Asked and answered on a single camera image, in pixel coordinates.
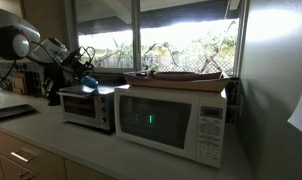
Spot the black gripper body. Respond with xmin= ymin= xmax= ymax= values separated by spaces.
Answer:
xmin=64 ymin=47 xmax=95 ymax=81

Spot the blue plastic bowl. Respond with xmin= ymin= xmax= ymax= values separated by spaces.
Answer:
xmin=79 ymin=75 xmax=100 ymax=90

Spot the black coffee maker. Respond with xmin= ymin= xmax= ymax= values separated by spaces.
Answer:
xmin=43 ymin=63 xmax=68 ymax=107

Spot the silver toaster oven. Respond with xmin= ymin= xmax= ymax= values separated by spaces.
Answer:
xmin=57 ymin=83 xmax=117 ymax=133

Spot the black flat tray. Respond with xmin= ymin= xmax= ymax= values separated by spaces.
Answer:
xmin=0 ymin=103 xmax=37 ymax=122

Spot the white microwave oven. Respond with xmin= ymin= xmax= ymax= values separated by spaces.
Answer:
xmin=113 ymin=83 xmax=228 ymax=169

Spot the wooden serving tray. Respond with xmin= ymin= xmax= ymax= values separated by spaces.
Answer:
xmin=123 ymin=70 xmax=231 ymax=94

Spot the window with white frame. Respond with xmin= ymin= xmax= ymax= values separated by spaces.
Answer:
xmin=64 ymin=0 xmax=249 ymax=78

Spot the metal drawer handle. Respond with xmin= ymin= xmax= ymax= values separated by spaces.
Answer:
xmin=18 ymin=171 xmax=36 ymax=180
xmin=10 ymin=150 xmax=33 ymax=164

